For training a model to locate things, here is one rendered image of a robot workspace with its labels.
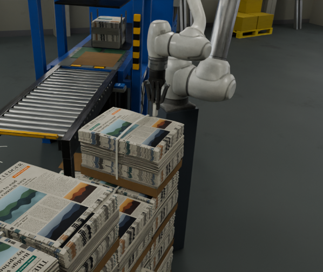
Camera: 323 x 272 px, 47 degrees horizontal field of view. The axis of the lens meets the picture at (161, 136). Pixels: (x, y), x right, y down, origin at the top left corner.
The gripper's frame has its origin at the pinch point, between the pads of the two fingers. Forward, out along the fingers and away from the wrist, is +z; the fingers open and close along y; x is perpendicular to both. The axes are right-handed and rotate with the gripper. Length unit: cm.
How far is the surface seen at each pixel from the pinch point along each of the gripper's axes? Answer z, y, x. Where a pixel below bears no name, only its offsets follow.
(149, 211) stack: 25, 19, -42
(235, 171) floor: 106, 20, 139
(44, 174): 0, -8, -70
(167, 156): 7.7, 18.5, -26.5
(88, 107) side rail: 26, -64, 37
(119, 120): 0.3, -8.9, -19.3
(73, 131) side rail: 26, -52, 3
